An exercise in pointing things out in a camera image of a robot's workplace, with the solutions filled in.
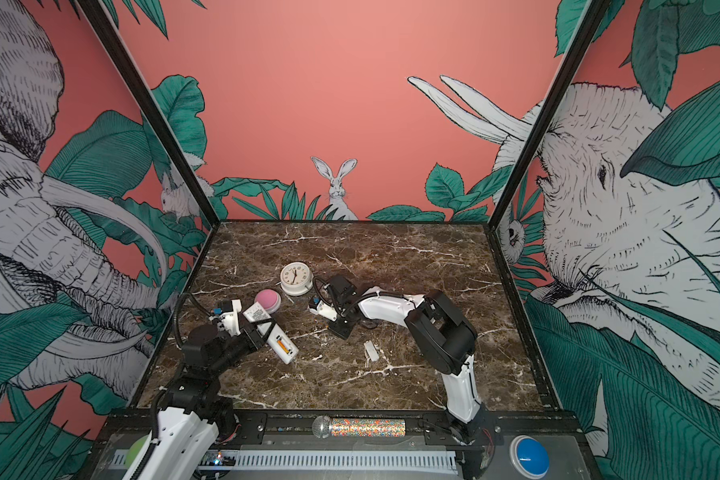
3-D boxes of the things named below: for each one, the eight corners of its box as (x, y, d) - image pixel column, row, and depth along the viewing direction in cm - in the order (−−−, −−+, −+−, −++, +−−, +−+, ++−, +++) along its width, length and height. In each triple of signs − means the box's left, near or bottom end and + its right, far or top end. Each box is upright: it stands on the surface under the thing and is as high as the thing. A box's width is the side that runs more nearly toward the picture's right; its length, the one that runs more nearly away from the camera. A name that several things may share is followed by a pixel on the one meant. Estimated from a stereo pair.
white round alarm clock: (280, 296, 101) (276, 288, 97) (285, 270, 108) (282, 262, 104) (311, 296, 101) (308, 288, 97) (314, 270, 108) (312, 262, 104)
